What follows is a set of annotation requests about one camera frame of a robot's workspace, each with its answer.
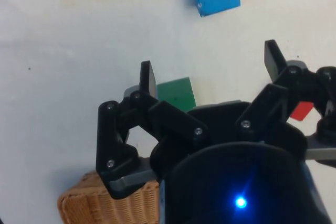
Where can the red wooden cube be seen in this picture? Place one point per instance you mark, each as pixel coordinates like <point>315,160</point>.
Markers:
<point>302,111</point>

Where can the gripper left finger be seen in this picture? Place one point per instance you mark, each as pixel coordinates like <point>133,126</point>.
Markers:
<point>110,134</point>

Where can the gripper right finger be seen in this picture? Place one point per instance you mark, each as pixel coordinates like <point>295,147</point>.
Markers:
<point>273,103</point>

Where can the brown wicker basket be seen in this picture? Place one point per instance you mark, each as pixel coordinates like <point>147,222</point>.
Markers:
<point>86,203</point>

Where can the green wooden cube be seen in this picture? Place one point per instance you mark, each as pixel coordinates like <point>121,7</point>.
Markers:
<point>176,93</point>

